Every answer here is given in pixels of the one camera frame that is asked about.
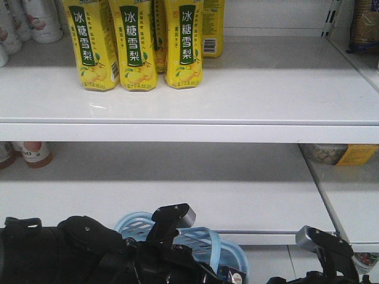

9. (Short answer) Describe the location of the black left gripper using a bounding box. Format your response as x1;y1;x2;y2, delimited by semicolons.
126;242;226;283

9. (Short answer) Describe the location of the light blue plastic basket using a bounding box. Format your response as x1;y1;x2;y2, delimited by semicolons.
114;211;249;283

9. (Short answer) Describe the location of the blue cookie box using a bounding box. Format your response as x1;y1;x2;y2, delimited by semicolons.
217;266;246;284

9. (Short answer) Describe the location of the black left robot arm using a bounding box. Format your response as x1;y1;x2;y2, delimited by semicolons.
1;216;222;283

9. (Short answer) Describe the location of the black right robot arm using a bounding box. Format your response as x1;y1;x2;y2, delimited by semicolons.
267;271;372;284

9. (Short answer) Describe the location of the white supermarket shelf unit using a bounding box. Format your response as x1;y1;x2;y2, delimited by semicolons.
1;1;378;251

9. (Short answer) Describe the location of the clear cookie tub yellow label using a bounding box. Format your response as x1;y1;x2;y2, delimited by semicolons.
300;143;378;166

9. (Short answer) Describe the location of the yellow pear drink bottle middle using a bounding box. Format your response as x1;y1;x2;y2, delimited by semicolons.
109;1;158;92

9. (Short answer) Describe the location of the yellow pear drink bottle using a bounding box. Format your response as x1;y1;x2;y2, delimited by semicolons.
163;1;204;89
109;1;158;92
63;1;120;92

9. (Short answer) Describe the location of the yellow pear drink bottle right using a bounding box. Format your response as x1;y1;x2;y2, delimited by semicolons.
163;1;204;89

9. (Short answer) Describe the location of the yellow pear drink bottle left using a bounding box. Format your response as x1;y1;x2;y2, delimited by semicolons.
63;1;120;92

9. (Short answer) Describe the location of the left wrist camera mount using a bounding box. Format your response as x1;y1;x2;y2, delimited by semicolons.
146;203;196;248

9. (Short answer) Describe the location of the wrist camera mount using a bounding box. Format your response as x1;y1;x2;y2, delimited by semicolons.
146;203;196;248
296;225;359;280

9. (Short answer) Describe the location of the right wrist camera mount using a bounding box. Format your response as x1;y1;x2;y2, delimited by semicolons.
296;225;359;280

